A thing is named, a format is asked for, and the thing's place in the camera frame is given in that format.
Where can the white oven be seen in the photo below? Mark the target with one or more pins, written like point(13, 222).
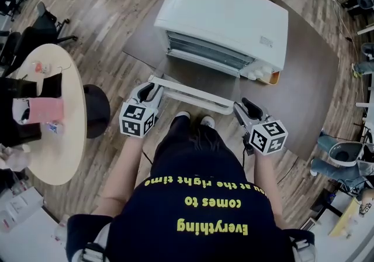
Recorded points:
point(222, 12)

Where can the large black bag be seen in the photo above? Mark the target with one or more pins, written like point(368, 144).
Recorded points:
point(11, 108)

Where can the red label plastic bottle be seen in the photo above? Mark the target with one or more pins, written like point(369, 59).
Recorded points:
point(41, 67)

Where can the white grey round appliance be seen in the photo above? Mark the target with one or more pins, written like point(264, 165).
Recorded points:
point(346, 154)

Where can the person's left forearm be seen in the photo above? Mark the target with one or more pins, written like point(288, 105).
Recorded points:
point(122, 173)

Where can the person's black trousers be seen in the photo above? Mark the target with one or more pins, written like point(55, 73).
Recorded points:
point(198, 152)

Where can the small black pouch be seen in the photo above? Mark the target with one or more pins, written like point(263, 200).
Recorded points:
point(52, 85)

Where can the person's right white shoe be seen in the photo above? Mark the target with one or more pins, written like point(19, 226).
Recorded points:
point(207, 121)

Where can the pink paper bag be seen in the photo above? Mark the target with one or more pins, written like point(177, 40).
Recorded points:
point(48, 110)

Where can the white cardboard box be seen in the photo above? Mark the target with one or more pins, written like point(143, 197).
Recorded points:
point(19, 206)

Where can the person's white shoe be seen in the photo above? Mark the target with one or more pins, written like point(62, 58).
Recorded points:
point(207, 121)
point(182, 114)

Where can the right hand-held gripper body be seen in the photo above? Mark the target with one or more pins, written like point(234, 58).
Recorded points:
point(268, 135)

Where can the dark wooden table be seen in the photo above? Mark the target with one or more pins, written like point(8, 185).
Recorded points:
point(306, 73)

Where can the person's left white shoe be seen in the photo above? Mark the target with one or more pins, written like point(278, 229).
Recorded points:
point(182, 114)

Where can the round beige table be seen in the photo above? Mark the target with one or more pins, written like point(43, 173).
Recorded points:
point(61, 149)

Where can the white glass oven door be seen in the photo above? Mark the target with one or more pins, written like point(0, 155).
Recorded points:
point(190, 91)

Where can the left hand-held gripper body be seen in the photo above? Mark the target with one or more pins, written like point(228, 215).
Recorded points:
point(131, 117)

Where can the yellow bowl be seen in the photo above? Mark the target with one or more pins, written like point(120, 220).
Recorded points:
point(274, 79)

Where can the crumpled beige plastic bag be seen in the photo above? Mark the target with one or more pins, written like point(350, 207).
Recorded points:
point(13, 157)

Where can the person's right forearm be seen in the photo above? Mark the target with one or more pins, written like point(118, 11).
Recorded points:
point(266, 184)

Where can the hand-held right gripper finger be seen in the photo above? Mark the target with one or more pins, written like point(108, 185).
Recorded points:
point(254, 110)
point(241, 114)

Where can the blue label plastic bottle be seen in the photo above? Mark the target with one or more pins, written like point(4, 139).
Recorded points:
point(55, 127)

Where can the black office chair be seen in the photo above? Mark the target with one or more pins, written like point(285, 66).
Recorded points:
point(17, 47)
point(8, 3)
point(46, 25)

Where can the person's black printed shirt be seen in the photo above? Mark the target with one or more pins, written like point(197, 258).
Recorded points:
point(201, 225)

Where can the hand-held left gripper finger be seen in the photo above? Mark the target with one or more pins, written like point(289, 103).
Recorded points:
point(140, 92)
point(157, 97)

